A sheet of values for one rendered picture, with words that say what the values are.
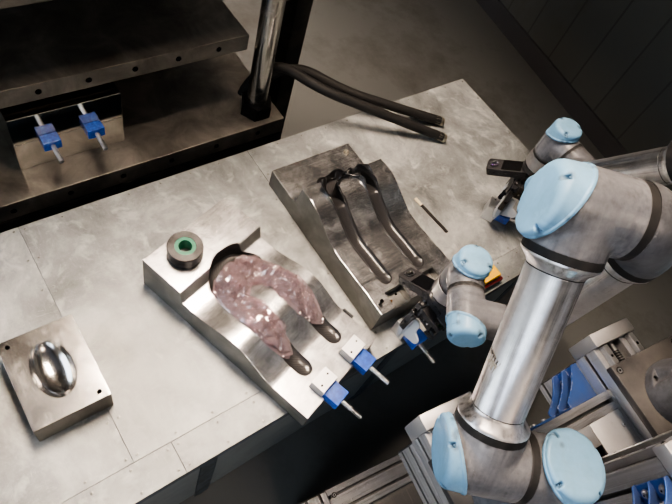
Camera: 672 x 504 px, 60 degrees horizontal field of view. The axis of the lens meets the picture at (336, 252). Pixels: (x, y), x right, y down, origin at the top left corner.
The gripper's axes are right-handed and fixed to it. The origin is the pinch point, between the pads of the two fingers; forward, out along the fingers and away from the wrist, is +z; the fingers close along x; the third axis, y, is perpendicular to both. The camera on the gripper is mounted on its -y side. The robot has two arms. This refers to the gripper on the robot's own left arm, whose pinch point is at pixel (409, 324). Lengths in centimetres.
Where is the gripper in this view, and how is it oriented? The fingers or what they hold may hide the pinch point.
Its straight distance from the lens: 147.3
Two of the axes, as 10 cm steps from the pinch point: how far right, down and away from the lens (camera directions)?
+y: 5.7, 7.6, -3.1
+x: 7.8, -4.0, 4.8
